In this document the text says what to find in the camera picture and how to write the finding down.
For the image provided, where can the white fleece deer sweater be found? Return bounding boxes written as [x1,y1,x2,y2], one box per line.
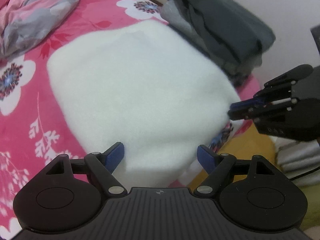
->
[47,20,239,189]

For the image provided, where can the stacked white folded items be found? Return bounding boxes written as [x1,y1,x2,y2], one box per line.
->
[275,138,319,187]

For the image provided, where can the dark grey garment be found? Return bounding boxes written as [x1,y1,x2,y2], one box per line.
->
[161,0,276,87]

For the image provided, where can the pink and blue quilt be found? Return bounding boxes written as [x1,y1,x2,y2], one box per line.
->
[1,0,80,60]

